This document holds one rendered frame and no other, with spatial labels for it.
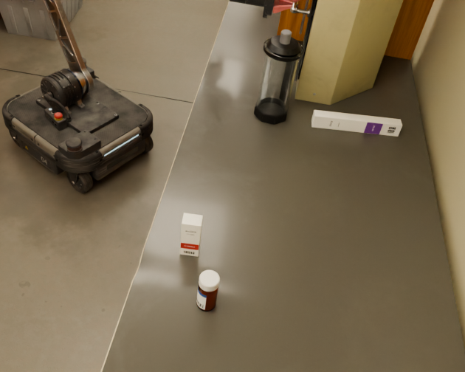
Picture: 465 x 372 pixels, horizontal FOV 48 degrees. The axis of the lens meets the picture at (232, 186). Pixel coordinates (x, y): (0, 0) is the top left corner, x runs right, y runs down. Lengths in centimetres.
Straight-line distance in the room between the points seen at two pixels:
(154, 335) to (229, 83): 90
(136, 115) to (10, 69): 109
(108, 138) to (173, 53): 124
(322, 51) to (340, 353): 86
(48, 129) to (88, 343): 104
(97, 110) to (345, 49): 146
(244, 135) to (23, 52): 238
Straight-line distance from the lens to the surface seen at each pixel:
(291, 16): 194
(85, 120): 262
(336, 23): 154
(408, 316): 120
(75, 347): 215
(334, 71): 161
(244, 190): 133
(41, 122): 267
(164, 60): 354
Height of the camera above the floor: 187
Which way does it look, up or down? 45 degrees down
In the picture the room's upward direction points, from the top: 9 degrees clockwise
